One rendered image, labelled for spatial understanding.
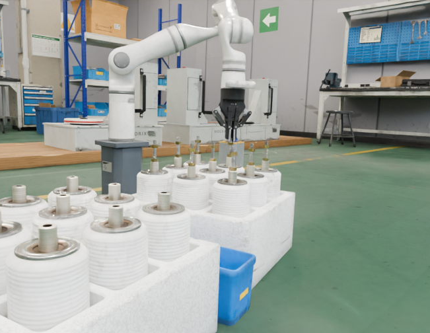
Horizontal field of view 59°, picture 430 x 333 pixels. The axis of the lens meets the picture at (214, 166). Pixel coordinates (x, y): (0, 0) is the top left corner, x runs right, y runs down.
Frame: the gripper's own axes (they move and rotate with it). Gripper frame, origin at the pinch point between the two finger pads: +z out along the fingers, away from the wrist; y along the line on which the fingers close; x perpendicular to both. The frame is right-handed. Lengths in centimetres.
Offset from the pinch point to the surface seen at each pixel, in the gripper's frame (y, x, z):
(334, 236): -39, 3, 35
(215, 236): 14.6, 30.0, 21.8
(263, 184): -1.9, 21.0, 11.6
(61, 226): 47, 50, 11
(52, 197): 49, 31, 11
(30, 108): 119, -527, 2
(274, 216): -4.7, 22.7, 20.0
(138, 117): -1, -223, 2
